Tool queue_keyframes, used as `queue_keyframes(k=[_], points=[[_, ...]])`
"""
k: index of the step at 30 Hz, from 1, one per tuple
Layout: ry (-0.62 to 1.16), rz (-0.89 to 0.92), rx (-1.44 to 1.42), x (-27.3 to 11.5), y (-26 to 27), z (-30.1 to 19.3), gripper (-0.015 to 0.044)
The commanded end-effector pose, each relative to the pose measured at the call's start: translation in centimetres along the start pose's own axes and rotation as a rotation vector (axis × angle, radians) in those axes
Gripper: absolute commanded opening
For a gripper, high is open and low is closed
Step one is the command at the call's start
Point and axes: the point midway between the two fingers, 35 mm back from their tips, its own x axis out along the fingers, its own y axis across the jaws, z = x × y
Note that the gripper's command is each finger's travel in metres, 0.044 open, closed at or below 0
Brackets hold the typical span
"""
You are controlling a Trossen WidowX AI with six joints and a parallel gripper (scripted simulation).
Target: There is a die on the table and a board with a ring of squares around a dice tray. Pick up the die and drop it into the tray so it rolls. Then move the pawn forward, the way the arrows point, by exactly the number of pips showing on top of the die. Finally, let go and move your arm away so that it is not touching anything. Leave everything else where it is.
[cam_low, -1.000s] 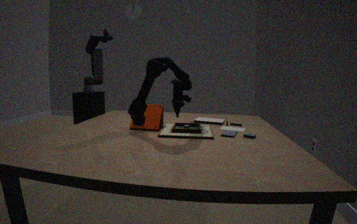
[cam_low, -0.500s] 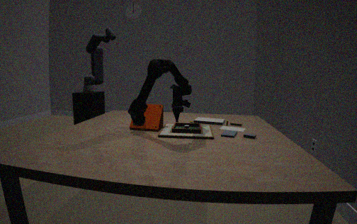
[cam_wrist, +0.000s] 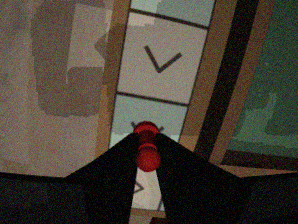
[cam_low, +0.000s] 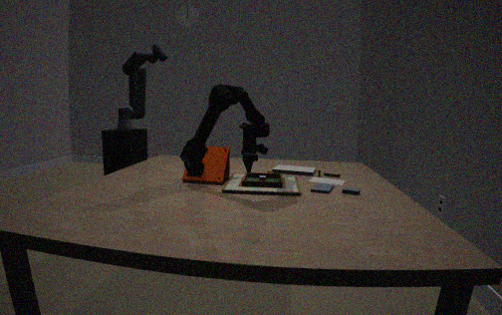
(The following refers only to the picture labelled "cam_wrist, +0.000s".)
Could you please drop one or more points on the red game pawn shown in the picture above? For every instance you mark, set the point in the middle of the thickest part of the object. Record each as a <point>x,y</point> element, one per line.
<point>148,159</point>

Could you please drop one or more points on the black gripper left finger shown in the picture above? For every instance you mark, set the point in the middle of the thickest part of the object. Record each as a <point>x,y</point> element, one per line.
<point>100,193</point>

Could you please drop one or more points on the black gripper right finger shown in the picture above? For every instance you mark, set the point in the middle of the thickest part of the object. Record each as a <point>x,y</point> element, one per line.
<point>197,192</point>

